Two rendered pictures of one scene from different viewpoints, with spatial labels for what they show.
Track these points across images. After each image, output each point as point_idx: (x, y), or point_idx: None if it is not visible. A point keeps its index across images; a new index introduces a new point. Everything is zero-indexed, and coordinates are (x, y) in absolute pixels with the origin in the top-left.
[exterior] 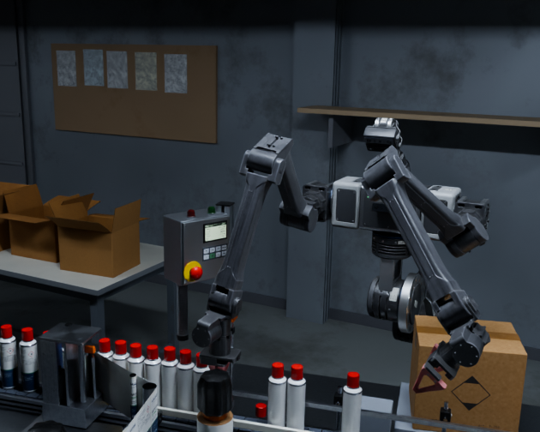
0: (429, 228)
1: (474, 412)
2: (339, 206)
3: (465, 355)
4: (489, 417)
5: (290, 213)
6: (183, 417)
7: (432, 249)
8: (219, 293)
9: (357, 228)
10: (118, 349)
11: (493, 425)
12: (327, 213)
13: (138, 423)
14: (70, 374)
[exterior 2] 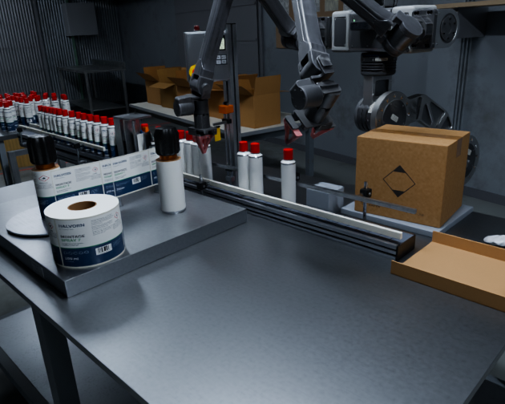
0: None
1: (401, 199)
2: (336, 33)
3: (297, 98)
4: (415, 204)
5: (282, 34)
6: (192, 179)
7: (311, 20)
8: (195, 79)
9: (349, 51)
10: None
11: (418, 212)
12: (329, 42)
13: (131, 161)
14: (130, 142)
